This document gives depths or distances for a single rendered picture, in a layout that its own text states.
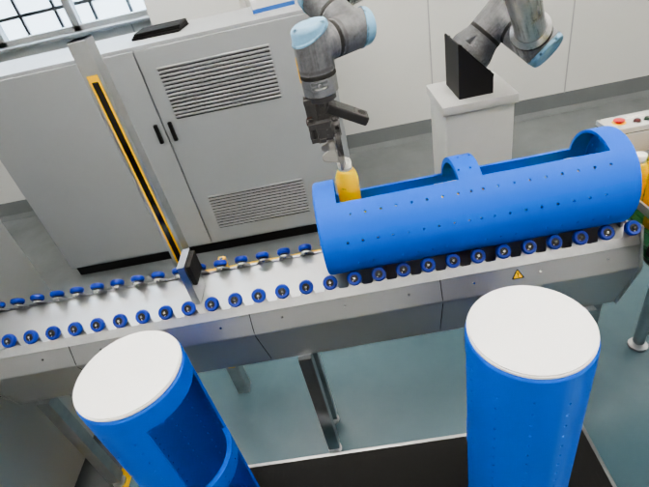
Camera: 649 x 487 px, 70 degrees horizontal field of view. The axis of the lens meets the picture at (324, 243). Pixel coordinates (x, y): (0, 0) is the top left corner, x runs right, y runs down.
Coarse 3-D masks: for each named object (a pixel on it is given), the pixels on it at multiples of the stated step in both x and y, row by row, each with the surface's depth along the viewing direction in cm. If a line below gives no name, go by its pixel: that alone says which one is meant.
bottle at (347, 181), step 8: (352, 168) 131; (336, 176) 132; (344, 176) 130; (352, 176) 130; (336, 184) 133; (344, 184) 131; (352, 184) 131; (344, 192) 133; (352, 192) 133; (360, 192) 137; (344, 200) 136
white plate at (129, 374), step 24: (144, 336) 128; (168, 336) 126; (96, 360) 124; (120, 360) 122; (144, 360) 120; (168, 360) 119; (96, 384) 117; (120, 384) 115; (144, 384) 114; (168, 384) 113; (96, 408) 111; (120, 408) 109; (144, 408) 109
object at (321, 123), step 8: (328, 96) 115; (304, 104) 118; (312, 104) 118; (320, 104) 120; (312, 112) 119; (320, 112) 120; (312, 120) 121; (320, 120) 120; (328, 120) 119; (336, 120) 119; (312, 128) 120; (320, 128) 120; (328, 128) 120; (312, 136) 121; (320, 136) 122; (328, 136) 122
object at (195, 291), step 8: (184, 256) 147; (192, 256) 148; (184, 264) 144; (192, 264) 146; (200, 264) 153; (184, 272) 144; (192, 272) 145; (200, 272) 151; (184, 280) 145; (192, 280) 146; (200, 280) 155; (192, 288) 147; (200, 288) 153; (192, 296) 149; (200, 296) 152
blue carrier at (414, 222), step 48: (576, 144) 144; (624, 144) 125; (384, 192) 152; (432, 192) 127; (480, 192) 126; (528, 192) 125; (576, 192) 124; (624, 192) 124; (336, 240) 129; (384, 240) 129; (432, 240) 130; (480, 240) 131
